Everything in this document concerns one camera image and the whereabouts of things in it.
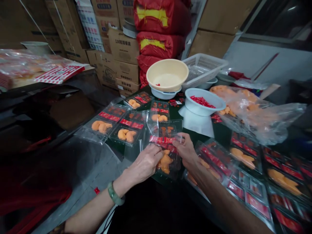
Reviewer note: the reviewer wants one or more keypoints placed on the white plastic basket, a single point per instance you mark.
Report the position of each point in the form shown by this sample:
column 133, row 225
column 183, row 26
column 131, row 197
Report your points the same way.
column 207, row 65

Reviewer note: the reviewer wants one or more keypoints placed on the stack of printed cardboard boxes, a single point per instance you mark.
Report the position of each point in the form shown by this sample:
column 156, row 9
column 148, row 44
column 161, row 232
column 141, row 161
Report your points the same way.
column 117, row 48

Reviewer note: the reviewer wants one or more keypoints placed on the stack of red sacks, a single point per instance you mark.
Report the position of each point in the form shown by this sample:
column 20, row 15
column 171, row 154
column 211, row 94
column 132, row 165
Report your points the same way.
column 158, row 41

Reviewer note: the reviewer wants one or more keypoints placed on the grey bowl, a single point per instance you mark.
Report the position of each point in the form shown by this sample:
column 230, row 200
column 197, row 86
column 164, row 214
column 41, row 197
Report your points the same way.
column 225, row 79

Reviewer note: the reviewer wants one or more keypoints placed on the person's left hand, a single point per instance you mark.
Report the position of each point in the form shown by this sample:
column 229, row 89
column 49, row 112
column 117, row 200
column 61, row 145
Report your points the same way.
column 140, row 165

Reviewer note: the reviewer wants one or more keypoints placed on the clear snack tray half bagged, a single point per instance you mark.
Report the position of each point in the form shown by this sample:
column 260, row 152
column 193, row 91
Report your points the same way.
column 167, row 162

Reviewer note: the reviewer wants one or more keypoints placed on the red stick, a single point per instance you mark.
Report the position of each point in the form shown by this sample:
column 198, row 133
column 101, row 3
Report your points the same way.
column 267, row 65

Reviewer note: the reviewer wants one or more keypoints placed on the window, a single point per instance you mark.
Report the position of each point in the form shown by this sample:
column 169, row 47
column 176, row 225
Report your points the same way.
column 280, row 19

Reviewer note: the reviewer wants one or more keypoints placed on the person's right hand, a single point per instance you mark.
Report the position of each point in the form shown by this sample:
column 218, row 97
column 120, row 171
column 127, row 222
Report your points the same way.
column 186, row 153

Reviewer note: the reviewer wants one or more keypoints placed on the person's left fingers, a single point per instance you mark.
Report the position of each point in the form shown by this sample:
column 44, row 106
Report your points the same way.
column 153, row 151

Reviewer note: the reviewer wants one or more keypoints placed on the sheet of clear plastic bags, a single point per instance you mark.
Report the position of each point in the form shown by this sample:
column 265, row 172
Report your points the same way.
column 85, row 165

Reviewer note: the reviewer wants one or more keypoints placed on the red white striped packet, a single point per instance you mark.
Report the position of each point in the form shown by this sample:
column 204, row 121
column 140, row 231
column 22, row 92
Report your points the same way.
column 61, row 73

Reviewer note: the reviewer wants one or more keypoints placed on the white bowl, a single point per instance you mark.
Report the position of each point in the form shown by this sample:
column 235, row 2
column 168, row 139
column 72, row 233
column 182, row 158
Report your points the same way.
column 214, row 107

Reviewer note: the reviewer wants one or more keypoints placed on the white grey-rimmed basin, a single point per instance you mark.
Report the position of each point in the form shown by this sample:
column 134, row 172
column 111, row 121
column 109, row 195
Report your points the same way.
column 163, row 93

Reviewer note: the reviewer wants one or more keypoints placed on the pile of clear snack packets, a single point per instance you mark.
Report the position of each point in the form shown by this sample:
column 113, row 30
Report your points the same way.
column 22, row 63

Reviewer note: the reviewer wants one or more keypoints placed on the large plain cardboard carton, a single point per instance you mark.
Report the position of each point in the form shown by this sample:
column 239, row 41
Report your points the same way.
column 226, row 14
column 212, row 44

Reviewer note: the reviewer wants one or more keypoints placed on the heap of red sachets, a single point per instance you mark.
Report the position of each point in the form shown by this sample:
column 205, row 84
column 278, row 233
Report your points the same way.
column 202, row 101

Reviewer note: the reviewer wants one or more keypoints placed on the stacked metal bowls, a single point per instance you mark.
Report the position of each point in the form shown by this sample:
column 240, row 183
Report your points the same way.
column 129, row 29

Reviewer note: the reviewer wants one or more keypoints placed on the pale bowl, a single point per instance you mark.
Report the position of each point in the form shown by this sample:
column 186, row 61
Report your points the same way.
column 36, row 47

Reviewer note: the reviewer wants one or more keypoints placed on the loose red sachets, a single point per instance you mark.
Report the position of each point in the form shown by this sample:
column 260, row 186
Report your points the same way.
column 217, row 118
column 176, row 102

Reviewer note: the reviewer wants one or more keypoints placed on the rows of open filled trays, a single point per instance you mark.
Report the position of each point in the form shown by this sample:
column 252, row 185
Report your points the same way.
column 256, row 170

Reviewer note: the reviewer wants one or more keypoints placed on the large bag of orange snacks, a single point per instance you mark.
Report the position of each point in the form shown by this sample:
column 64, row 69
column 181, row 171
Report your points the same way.
column 256, row 114

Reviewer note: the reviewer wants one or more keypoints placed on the bagged snack tray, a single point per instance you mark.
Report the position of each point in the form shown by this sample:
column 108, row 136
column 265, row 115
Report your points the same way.
column 128, row 135
column 135, row 102
column 159, row 111
column 102, row 126

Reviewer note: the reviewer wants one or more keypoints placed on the white upturned plastic stand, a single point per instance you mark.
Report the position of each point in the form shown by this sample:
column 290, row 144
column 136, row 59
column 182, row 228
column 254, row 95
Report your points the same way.
column 197, row 124

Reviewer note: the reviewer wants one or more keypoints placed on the cream plastic basin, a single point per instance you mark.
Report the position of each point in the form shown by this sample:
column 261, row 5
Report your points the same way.
column 168, row 73

